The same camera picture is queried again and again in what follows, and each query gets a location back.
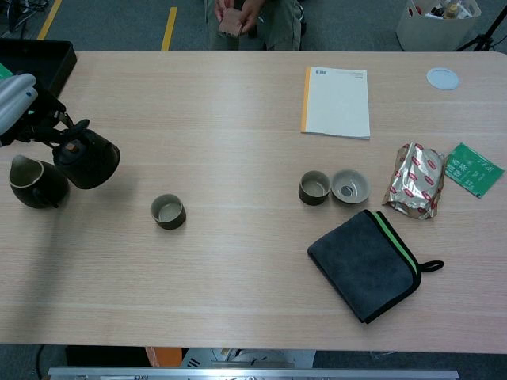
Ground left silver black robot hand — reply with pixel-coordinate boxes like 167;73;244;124
0;72;90;148

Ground black teapot with hoop handle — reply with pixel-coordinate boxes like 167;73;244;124
52;118;121;190

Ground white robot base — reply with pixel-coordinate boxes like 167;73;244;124
180;347;317;369

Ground olive teacup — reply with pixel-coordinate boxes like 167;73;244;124
151;193;187;231

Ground empty dark teacup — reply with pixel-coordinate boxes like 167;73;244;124
298;170;332;207

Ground black rectangular tray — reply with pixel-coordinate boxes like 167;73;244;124
0;38;78;98

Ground dark pitcher with grey inside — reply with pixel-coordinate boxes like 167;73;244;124
8;154;71;210

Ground smartphone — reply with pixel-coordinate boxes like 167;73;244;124
219;9;246;37

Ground seated person khaki trousers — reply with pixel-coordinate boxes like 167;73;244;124
208;0;306;51

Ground orange base cover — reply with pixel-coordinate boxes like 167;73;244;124
144;346;183;369

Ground white notebook with yellow spine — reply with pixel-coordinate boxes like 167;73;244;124
300;66;372;140

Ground grey cloth with green stripe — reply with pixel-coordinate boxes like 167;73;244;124
307;210;444;325

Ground silver foil pack red labels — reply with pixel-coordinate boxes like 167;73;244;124
382;141;448;220

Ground white storage box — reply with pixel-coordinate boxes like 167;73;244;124
395;0;483;51

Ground green tea packet white print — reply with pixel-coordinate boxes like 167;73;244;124
444;142;505;200

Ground black tripod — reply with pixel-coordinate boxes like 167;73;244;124
455;6;507;52

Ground black floor cable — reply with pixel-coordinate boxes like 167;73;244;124
36;344;48;377

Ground aluminium profile rail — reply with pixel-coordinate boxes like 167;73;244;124
47;367;459;380

